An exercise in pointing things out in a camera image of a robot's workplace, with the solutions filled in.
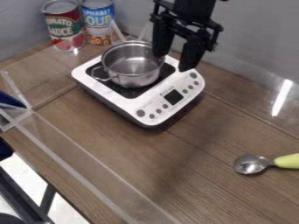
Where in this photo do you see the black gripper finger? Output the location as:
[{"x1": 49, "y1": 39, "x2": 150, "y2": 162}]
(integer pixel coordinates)
[
  {"x1": 178, "y1": 39, "x2": 205, "y2": 72},
  {"x1": 152, "y1": 17, "x2": 173, "y2": 57}
]

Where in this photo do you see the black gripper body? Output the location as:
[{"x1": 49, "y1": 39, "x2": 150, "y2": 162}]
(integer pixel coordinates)
[{"x1": 150, "y1": 0, "x2": 223, "y2": 51}]

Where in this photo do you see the white and black stove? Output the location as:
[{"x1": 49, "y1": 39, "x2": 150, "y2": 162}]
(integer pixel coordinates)
[{"x1": 70, "y1": 56, "x2": 205, "y2": 128}]

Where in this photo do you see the spoon with yellow handle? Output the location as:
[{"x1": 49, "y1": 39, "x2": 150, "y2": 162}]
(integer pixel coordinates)
[{"x1": 232, "y1": 153, "x2": 299, "y2": 175}]

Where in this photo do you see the clear acrylic barrier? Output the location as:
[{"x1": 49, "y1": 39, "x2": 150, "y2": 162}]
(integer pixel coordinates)
[{"x1": 0, "y1": 68, "x2": 186, "y2": 224}]

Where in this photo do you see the blue cloth object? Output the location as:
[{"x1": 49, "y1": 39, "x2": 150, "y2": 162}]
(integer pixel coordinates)
[{"x1": 0, "y1": 90, "x2": 28, "y2": 162}]

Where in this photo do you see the tomato sauce can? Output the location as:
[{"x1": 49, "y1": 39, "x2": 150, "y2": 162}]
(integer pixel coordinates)
[{"x1": 41, "y1": 0, "x2": 85, "y2": 52}]

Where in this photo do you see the alphabet soup can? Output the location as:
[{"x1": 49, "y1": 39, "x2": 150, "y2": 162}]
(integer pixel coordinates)
[{"x1": 80, "y1": 0, "x2": 114, "y2": 46}]

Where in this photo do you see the black metal table frame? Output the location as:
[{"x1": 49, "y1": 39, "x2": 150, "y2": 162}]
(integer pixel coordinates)
[{"x1": 0, "y1": 167, "x2": 56, "y2": 224}]

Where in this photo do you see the silver metal pot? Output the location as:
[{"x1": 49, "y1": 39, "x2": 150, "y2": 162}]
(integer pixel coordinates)
[{"x1": 90, "y1": 40, "x2": 164, "y2": 88}]

